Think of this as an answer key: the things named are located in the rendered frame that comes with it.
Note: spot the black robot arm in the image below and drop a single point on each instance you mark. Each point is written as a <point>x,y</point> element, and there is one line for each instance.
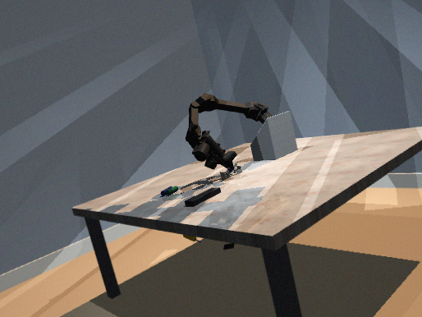
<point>203,144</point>

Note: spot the beige and blue cylinder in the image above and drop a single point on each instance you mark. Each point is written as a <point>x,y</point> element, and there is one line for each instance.
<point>228,171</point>

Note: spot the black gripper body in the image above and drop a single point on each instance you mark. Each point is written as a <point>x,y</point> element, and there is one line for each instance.
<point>225,157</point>

